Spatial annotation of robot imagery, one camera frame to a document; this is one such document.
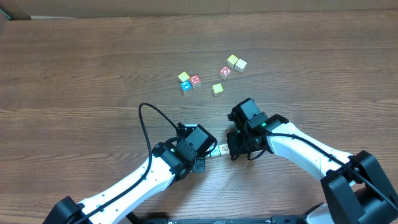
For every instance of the yellow block far right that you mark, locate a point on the yellow block far right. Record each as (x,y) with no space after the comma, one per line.
(232,60)

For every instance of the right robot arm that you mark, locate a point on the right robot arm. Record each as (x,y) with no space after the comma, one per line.
(356,187)

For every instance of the red block letter C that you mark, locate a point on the red block letter C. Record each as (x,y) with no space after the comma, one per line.
(225,72)

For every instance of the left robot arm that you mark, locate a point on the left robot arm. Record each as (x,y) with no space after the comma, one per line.
(169,161)

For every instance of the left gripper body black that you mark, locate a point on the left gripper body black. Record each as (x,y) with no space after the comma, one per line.
(200,163)

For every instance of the plain wooden block far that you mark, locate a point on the plain wooden block far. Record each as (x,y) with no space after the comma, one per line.
(240,65)

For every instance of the red block letter M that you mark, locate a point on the red block letter M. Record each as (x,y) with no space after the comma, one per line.
(195,81)

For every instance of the wooden block letter W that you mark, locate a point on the wooden block letter W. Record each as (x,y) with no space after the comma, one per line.
(215,153)

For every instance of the blue block letter X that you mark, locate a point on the blue block letter X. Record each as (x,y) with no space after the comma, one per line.
(186,86)

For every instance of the yellow block letter G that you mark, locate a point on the yellow block letter G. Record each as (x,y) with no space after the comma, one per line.
(183,77)

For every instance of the yellow block centre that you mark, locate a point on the yellow block centre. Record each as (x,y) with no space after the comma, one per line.
(217,89)

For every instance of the yellow block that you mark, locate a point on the yellow block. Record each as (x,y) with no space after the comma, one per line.
(232,60)
(217,89)

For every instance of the wooden block leaf picture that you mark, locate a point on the wooden block leaf picture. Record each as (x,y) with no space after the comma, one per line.
(224,149)

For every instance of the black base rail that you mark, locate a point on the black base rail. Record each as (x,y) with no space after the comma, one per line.
(276,219)

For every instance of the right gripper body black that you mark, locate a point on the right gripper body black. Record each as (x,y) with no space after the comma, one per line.
(233,144)

